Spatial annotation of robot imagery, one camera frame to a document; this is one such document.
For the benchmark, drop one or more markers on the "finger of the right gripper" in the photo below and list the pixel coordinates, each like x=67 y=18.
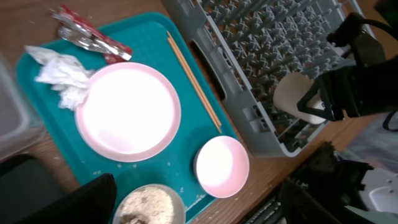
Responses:
x=314 y=93
x=321 y=111

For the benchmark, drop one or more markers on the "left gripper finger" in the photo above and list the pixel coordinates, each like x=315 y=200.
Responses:
x=92 y=203

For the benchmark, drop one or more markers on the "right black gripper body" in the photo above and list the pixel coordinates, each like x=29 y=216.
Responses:
x=362 y=91

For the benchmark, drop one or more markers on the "white paper cup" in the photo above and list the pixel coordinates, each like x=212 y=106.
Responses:
x=290 y=90

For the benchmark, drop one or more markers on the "wooden chopstick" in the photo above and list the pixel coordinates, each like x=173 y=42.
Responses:
x=196 y=79
x=192 y=84

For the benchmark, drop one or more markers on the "large pink plate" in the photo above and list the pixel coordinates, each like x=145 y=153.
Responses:
x=132 y=112

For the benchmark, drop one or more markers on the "small pink bowl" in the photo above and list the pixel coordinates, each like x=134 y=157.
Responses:
x=222 y=166

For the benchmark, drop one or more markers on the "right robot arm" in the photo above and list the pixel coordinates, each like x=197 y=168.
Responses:
x=335 y=184

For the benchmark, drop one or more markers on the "grey dishwasher rack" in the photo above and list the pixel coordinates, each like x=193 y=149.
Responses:
x=250 y=46

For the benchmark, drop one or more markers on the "metal bowl with food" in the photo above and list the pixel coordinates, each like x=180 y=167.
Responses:
x=153 y=203

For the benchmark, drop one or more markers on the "black tray bin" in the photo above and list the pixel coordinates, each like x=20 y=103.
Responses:
x=27 y=186

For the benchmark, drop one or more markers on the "clear plastic bin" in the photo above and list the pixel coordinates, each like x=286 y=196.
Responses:
x=21 y=127

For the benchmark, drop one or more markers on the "crumpled white napkin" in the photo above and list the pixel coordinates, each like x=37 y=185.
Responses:
x=65 y=73

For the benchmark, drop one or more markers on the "teal serving tray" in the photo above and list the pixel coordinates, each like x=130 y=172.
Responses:
x=147 y=35

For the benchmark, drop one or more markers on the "red silver snack wrapper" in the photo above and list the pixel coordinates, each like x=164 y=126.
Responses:
x=82 y=33

